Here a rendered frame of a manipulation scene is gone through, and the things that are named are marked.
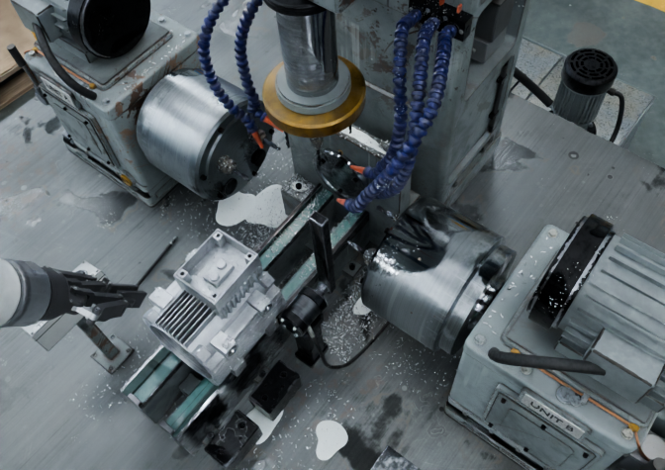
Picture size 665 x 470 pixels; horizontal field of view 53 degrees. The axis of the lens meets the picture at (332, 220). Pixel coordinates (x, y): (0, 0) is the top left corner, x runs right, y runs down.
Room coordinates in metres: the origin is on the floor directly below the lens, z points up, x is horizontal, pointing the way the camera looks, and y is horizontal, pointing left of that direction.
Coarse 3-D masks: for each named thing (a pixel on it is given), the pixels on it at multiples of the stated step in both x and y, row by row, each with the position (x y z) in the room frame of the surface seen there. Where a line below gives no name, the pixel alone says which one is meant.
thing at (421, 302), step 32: (416, 224) 0.62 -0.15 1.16; (448, 224) 0.62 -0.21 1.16; (480, 224) 0.64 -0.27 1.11; (384, 256) 0.57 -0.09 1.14; (416, 256) 0.56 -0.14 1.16; (448, 256) 0.55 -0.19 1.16; (480, 256) 0.54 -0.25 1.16; (512, 256) 0.57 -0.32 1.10; (384, 288) 0.53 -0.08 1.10; (416, 288) 0.51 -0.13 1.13; (448, 288) 0.49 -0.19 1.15; (480, 288) 0.49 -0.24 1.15; (416, 320) 0.47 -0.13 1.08; (448, 320) 0.46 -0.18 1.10; (448, 352) 0.43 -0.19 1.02
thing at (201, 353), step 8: (264, 272) 0.59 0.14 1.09; (264, 280) 0.58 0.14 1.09; (272, 280) 0.58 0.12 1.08; (152, 312) 0.53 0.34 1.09; (152, 320) 0.52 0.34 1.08; (200, 344) 0.46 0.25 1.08; (192, 352) 0.45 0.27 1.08; (200, 352) 0.45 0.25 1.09; (208, 352) 0.45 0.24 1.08; (200, 360) 0.44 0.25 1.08; (216, 384) 0.43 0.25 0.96
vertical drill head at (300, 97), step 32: (288, 32) 0.78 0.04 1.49; (320, 32) 0.77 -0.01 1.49; (288, 64) 0.79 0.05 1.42; (320, 64) 0.77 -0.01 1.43; (352, 64) 0.86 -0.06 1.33; (288, 96) 0.77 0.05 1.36; (320, 96) 0.77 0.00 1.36; (352, 96) 0.78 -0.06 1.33; (288, 128) 0.74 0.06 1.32; (320, 128) 0.72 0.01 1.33; (320, 160) 0.75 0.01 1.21
